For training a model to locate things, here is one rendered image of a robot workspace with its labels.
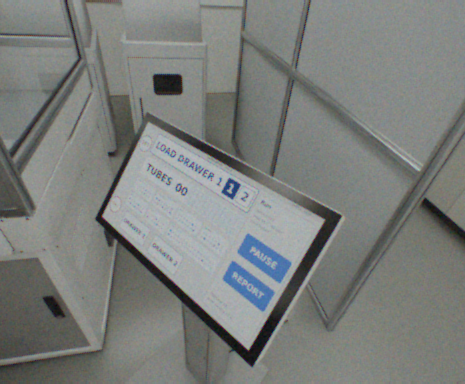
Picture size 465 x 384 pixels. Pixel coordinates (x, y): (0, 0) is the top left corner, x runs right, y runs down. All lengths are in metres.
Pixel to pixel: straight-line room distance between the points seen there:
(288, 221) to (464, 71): 0.68
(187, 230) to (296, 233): 0.23
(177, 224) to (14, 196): 0.43
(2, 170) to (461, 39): 1.19
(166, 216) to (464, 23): 0.90
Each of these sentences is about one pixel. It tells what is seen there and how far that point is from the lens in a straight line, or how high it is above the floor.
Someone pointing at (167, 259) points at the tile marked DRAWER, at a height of 1.00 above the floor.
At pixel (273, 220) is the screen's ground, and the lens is 0.52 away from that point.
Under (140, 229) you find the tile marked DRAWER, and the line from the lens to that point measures 0.69.
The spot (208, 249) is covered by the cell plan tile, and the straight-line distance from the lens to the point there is 0.58.
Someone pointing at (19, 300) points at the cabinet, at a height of 0.54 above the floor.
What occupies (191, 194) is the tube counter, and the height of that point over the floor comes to 1.11.
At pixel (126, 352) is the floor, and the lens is 1.66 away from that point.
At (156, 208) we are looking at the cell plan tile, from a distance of 0.67.
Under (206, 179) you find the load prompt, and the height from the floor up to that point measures 1.15.
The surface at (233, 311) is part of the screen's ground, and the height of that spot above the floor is 1.01.
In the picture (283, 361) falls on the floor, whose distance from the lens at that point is 1.65.
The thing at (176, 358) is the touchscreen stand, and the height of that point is 0.04.
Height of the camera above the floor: 1.51
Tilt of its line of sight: 40 degrees down
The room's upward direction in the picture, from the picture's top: 5 degrees clockwise
